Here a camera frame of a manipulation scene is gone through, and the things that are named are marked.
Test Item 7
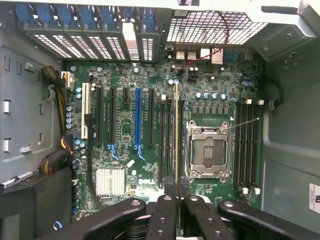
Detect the long black expansion slot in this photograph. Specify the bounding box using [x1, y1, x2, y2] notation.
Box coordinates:
[96, 86, 104, 146]
[148, 87, 155, 147]
[110, 87, 118, 146]

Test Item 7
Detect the red and black wire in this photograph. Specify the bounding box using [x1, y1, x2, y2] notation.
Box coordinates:
[179, 11, 231, 74]

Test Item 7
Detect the silver finned chipset heatsink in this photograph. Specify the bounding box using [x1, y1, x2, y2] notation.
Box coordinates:
[95, 168, 126, 196]

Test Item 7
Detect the silver rear port block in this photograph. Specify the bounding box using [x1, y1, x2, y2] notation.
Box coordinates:
[174, 46, 224, 64]

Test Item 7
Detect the silver CPU socket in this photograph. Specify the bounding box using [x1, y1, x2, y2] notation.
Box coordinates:
[185, 119, 233, 180]

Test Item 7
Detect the grey open PC case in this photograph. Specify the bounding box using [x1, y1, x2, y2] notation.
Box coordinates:
[0, 0, 320, 240]

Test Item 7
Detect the white expansion slot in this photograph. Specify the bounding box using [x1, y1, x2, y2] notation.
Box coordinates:
[81, 82, 91, 140]

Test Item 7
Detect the yellow and black power cable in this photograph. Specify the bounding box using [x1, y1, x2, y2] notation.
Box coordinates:
[41, 65, 68, 137]

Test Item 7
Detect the sleeved black power cable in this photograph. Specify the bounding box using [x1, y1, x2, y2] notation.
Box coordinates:
[38, 133, 75, 176]

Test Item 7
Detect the blue expansion slot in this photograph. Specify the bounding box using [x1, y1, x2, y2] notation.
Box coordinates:
[134, 87, 143, 149]

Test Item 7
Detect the white label sticker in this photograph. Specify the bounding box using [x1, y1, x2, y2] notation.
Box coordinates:
[308, 183, 320, 214]

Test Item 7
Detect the thin metal locking lever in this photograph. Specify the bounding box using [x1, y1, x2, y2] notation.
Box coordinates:
[230, 116, 260, 131]

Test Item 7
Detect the green Dell motherboard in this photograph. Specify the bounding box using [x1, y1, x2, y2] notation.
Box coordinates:
[63, 59, 265, 222]

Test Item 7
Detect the white power connector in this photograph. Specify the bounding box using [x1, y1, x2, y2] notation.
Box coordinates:
[59, 71, 75, 89]

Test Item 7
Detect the metal fan grille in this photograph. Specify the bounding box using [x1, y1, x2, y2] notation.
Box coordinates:
[166, 10, 269, 46]

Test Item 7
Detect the black RAM slot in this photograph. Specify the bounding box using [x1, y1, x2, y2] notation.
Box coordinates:
[241, 99, 248, 195]
[179, 99, 186, 179]
[235, 103, 242, 195]
[246, 99, 254, 195]
[166, 95, 173, 180]
[172, 98, 177, 179]
[159, 94, 167, 181]
[252, 99, 265, 196]

